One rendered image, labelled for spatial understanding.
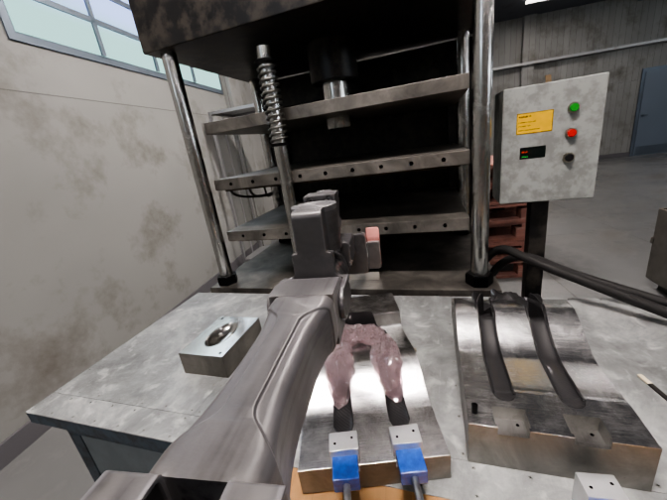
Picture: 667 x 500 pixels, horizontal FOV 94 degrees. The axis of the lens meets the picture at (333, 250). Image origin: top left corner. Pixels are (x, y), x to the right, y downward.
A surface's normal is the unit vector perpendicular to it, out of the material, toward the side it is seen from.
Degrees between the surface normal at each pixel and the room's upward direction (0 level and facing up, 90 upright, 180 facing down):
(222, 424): 0
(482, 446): 90
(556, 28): 90
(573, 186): 90
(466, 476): 0
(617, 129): 90
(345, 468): 0
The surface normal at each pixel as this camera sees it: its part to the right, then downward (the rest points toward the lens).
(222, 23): -0.28, 0.34
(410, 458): -0.14, -0.94
